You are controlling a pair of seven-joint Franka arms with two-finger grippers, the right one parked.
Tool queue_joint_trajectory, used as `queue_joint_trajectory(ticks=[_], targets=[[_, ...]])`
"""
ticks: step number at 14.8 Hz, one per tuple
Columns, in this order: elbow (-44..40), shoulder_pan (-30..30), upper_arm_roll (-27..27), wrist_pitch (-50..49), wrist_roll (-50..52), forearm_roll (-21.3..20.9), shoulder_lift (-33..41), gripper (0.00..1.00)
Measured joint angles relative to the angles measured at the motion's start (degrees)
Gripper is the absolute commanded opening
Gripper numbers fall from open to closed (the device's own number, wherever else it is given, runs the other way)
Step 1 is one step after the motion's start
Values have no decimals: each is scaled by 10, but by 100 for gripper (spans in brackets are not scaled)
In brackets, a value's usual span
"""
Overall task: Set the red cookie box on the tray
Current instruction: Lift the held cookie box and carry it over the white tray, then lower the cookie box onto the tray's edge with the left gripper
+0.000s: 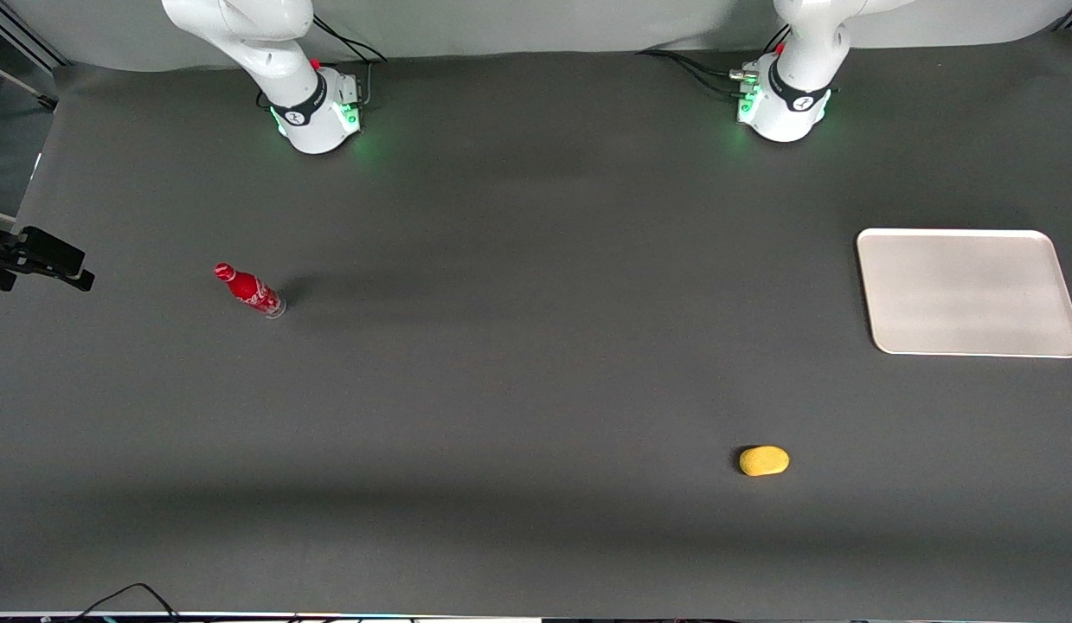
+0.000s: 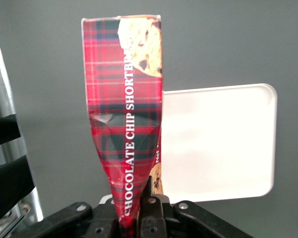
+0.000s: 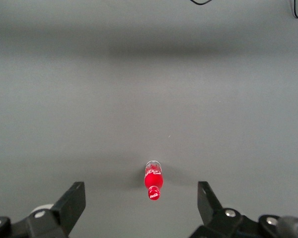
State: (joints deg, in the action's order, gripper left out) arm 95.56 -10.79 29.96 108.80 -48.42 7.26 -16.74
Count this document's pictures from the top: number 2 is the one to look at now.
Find black padded bar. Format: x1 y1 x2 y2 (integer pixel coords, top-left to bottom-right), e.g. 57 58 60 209
0 155 35 228
0 114 21 149

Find white rectangular plastic tray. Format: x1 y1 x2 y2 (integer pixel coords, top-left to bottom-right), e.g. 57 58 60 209
160 83 278 204

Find silver metal frame post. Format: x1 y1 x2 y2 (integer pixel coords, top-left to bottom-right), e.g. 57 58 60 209
0 14 44 233

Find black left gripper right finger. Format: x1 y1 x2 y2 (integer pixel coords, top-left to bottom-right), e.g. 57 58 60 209
137 177 170 238

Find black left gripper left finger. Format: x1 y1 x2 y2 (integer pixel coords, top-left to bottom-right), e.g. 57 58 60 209
91 197 120 238

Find red tartan cookie box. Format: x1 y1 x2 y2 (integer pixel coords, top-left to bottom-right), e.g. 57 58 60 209
81 14 164 238

